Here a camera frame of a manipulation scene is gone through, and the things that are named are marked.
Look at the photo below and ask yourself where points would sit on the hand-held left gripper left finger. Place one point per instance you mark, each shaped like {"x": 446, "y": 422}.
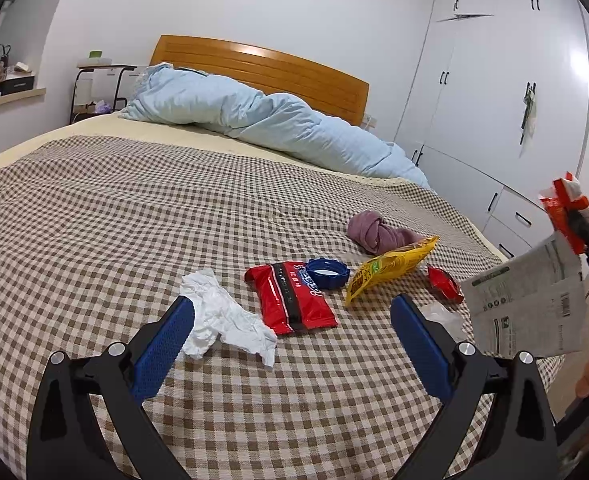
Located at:
{"x": 167, "y": 340}

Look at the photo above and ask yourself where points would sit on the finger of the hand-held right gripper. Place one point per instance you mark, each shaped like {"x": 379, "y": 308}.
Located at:
{"x": 588, "y": 232}

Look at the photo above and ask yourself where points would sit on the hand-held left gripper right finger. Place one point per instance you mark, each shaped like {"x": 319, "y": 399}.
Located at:
{"x": 419, "y": 340}

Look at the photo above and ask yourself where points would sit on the red and white wrapper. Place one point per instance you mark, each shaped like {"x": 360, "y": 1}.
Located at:
{"x": 561, "y": 210}

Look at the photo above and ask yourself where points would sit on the white tissue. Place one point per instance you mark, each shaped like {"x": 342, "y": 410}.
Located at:
{"x": 219, "y": 315}

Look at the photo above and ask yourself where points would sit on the small red wrapper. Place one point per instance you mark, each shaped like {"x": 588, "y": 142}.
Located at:
{"x": 444, "y": 285}

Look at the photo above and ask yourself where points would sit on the yellow snack bag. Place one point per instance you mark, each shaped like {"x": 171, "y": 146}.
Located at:
{"x": 384, "y": 270}

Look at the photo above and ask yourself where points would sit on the green fruit print pouch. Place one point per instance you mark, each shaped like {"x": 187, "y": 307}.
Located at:
{"x": 524, "y": 300}

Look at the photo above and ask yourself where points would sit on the purple towel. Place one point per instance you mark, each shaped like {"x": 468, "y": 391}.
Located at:
{"x": 374, "y": 232}

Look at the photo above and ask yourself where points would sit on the red snack packet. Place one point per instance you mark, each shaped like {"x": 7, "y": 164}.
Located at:
{"x": 289, "y": 305}

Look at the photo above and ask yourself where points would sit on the hanging white bag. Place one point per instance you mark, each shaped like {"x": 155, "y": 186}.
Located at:
{"x": 528, "y": 120}

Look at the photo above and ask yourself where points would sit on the brown checked bedspread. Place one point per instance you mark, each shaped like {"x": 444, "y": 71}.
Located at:
{"x": 99, "y": 210}

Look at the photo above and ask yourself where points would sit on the white wardrobe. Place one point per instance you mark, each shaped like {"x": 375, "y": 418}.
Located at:
{"x": 474, "y": 85}

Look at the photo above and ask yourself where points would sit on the light blue duvet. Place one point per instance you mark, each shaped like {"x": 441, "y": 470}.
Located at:
{"x": 254, "y": 120}

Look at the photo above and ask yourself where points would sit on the small purple item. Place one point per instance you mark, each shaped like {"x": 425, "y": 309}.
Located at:
{"x": 102, "y": 107}

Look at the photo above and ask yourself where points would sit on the black storage box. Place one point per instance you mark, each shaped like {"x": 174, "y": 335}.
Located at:
{"x": 17, "y": 85}

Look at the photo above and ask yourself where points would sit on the wall socket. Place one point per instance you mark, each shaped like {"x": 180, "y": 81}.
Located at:
{"x": 370, "y": 121}

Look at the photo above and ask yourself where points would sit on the black frame bedside rack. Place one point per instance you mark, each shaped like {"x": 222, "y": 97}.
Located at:
{"x": 104, "y": 67}

